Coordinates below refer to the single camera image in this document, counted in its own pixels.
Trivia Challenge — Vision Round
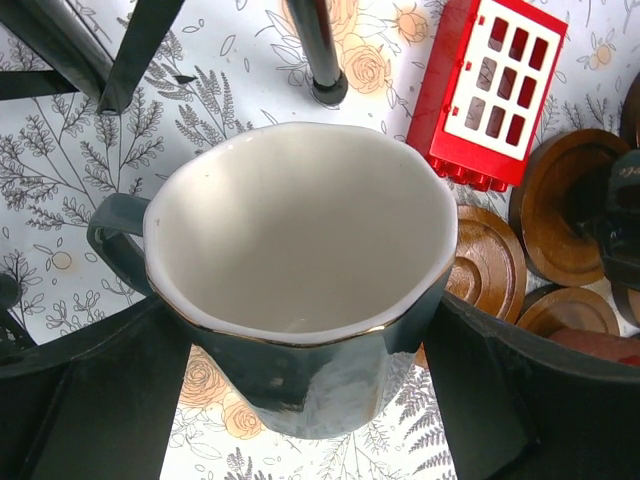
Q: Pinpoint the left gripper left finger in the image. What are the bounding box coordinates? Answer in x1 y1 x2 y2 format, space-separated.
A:
1 296 191 479

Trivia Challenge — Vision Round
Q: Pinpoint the black mug white inside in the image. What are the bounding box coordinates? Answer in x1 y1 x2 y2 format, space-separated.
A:
578 149 639 291

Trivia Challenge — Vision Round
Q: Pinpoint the black tripod stand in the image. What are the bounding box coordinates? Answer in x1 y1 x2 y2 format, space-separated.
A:
1 0 348 114

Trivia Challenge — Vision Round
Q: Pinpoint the pink floral mug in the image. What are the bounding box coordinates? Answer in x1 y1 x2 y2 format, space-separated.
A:
548 328 640 367

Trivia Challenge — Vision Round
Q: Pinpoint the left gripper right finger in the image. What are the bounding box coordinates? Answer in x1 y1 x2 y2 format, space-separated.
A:
424 294 639 479

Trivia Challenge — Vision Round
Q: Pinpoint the dark wooden coaster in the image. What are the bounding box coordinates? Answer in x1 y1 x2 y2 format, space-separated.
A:
414 204 529 371

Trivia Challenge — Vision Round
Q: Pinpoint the green mug back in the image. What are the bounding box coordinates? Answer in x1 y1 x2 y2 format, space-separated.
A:
87 122 458 440

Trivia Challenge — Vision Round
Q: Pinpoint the red toy brick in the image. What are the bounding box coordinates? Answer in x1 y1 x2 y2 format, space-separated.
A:
406 0 568 192

